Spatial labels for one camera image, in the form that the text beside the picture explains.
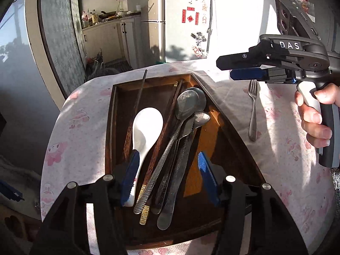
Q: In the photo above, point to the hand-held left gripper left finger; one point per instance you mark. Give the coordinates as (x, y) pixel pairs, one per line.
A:
(130, 178)

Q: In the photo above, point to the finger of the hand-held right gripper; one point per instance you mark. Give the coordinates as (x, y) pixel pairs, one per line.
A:
(247, 74)
(233, 61)

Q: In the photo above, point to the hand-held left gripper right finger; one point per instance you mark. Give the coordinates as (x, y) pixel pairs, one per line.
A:
(208, 178)

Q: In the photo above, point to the wooden tray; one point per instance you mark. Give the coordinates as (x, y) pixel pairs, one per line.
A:
(209, 143)

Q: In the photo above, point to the metal fork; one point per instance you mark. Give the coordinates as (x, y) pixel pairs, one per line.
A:
(253, 122)

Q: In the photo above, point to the white ceramic spoon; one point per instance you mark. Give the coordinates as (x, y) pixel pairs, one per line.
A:
(147, 127)

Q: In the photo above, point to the small metal spoon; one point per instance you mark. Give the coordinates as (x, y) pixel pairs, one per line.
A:
(202, 118)

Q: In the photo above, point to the person's right forearm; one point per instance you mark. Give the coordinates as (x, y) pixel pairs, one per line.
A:
(336, 176)

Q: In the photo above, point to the person's right hand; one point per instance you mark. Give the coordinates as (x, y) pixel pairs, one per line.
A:
(310, 117)

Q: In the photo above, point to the grey door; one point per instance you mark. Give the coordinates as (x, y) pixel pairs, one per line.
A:
(329, 10)

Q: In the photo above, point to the white refrigerator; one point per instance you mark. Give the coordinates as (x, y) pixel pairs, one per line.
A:
(180, 39)

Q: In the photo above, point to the red square paper sticker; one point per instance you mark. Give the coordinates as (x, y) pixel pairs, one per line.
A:
(190, 19)

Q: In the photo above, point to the pink printed tablecloth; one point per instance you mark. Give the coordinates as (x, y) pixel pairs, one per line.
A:
(279, 151)

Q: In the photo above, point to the pile of plastic bags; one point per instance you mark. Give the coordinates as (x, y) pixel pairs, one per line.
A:
(98, 66)

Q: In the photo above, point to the white bowl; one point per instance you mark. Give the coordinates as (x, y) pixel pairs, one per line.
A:
(122, 12)

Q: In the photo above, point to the blue plastic object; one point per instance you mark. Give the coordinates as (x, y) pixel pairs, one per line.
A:
(8, 191)

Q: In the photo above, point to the kitchen cabinet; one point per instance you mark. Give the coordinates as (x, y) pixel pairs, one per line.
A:
(106, 39)

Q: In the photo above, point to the black wok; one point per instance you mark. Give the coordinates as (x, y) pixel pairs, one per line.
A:
(109, 13)

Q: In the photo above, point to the yellow oil bottle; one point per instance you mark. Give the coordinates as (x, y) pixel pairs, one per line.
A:
(94, 18)

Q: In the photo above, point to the patterned glass sliding door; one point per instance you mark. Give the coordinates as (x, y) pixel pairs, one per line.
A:
(61, 45)

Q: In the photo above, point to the clear oil bottle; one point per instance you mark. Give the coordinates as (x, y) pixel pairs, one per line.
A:
(85, 20)

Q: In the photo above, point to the wall calendar with red ornament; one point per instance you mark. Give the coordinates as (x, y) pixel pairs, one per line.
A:
(305, 0)

